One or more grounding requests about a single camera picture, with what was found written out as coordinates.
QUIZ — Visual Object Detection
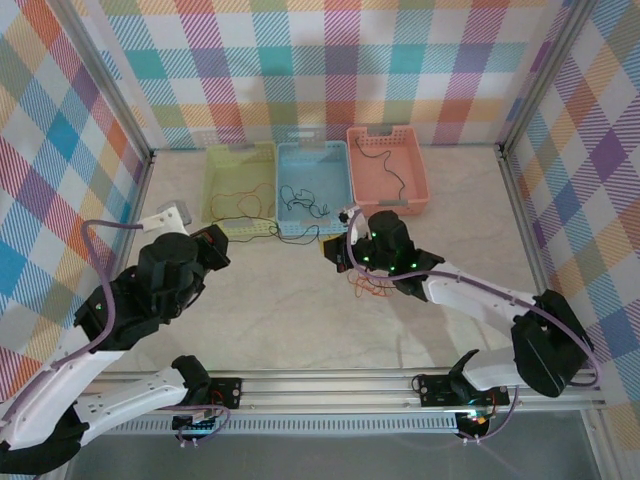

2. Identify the black cable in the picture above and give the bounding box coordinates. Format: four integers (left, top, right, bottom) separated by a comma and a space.
212, 218, 324, 249
278, 184, 332, 220

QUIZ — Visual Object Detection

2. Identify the green cable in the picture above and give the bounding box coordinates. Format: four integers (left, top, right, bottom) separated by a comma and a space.
353, 138, 407, 202

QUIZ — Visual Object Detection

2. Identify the pink plastic basket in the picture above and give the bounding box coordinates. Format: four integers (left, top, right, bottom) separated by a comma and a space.
346, 125, 431, 218

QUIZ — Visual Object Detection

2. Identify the blue plastic basket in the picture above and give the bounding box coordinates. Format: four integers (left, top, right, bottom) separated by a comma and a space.
274, 140, 356, 237

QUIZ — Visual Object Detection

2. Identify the green plastic basket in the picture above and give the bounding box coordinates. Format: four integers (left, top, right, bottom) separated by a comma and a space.
200, 141, 278, 239

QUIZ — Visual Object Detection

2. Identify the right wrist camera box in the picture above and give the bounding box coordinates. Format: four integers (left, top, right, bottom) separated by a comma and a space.
337, 203, 367, 246

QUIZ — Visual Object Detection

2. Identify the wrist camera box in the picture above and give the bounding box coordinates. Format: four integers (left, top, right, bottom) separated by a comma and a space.
337, 203, 367, 246
139, 201, 194, 236

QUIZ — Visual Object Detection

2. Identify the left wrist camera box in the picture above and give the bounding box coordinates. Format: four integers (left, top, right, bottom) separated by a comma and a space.
139, 201, 194, 236

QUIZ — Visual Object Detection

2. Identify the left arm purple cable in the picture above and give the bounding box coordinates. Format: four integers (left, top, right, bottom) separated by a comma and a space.
0, 218, 232, 447

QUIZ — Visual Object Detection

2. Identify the aluminium frame side rail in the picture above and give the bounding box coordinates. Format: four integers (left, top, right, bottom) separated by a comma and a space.
496, 144, 574, 369
112, 149, 157, 281

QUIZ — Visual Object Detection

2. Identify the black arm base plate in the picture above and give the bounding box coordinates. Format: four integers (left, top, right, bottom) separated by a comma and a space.
199, 377, 244, 410
417, 373, 511, 407

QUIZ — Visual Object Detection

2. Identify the aluminium mounting rail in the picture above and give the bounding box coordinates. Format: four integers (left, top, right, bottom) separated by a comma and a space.
53, 368, 607, 417

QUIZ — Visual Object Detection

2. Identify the grey slotted cable duct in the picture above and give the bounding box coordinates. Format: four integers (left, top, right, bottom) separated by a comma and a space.
78, 413, 462, 436

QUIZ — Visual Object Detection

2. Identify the aluminium frame post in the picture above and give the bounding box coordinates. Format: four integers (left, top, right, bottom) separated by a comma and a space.
497, 0, 599, 156
58, 0, 154, 151

